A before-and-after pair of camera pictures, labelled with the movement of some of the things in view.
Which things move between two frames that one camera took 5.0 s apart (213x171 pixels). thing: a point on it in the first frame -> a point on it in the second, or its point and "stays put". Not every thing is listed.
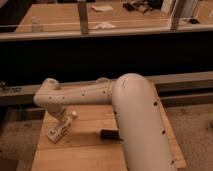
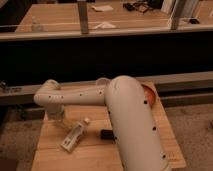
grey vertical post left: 83,17 stays put
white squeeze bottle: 55,133 -> 74,137
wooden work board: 81,147 stays put
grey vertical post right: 178,11 stays put
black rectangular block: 109,134 stays put
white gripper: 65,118 -> 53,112
